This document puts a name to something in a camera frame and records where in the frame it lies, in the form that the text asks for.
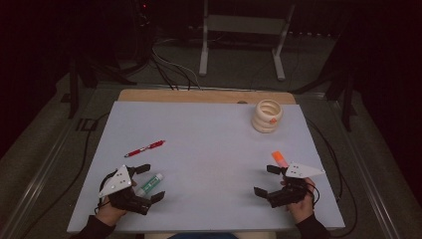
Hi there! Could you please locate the red pen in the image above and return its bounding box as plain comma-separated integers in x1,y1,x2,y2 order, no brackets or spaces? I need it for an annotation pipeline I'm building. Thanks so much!
123,139,166,158

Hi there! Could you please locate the orange highlighter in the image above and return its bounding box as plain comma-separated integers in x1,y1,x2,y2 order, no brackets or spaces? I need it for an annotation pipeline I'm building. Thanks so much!
271,150,291,168

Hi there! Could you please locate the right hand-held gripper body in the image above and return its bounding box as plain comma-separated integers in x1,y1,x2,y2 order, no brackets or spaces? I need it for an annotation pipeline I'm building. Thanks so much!
266,161,325,209

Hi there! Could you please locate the person's left hand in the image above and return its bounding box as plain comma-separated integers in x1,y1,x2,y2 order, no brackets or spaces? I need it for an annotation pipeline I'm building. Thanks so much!
95,178,138,227

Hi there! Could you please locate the black floor cable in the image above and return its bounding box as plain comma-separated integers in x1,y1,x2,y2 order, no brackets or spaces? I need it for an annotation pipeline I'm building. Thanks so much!
18,113,111,239
305,117,344,203
152,56,178,92
326,140,359,239

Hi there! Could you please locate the hand-held gripper cable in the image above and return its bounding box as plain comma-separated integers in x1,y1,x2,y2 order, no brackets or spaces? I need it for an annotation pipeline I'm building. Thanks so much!
307,180,321,207
94,168,117,213

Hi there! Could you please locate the dark device with red light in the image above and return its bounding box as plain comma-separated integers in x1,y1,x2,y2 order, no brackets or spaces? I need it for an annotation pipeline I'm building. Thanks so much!
130,0,155,64

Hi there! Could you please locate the left hand-held gripper cable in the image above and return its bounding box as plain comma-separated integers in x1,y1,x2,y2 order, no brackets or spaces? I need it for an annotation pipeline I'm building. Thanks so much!
94,168,117,213

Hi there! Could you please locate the cream ribbed pen holder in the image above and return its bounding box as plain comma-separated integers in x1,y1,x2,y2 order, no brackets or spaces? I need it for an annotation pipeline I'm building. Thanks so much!
251,99,284,134

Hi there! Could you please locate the metal floor rail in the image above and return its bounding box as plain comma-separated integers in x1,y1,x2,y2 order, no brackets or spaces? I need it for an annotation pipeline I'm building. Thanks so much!
0,84,101,239
326,96,422,239

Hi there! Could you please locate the pale grey table mat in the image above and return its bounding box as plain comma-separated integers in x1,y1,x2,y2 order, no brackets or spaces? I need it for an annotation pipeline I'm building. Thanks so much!
67,101,346,234

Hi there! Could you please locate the black tripod stand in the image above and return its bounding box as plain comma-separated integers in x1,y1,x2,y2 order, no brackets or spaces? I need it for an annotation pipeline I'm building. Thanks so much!
295,66,357,132
68,56,137,120

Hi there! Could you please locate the right hand-held gripper cable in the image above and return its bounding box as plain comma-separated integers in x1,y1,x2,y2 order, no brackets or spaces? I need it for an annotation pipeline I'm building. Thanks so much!
307,180,321,207

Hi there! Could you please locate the white floor cable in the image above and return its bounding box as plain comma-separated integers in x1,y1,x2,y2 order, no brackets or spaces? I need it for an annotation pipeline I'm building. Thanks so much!
151,46,202,91

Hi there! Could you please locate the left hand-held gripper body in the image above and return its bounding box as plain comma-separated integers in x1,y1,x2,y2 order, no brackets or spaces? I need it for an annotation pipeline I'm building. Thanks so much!
98,164,153,216

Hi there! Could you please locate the green and white glue stick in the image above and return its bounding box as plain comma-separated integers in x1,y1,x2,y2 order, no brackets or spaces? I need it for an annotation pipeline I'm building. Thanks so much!
134,172,164,197

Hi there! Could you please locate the grey metal stand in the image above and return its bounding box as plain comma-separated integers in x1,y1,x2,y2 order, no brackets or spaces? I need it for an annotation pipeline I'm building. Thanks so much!
198,0,297,82

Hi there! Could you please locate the person's right hand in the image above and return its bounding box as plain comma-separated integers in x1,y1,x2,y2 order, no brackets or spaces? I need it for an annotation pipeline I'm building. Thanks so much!
280,177,317,225

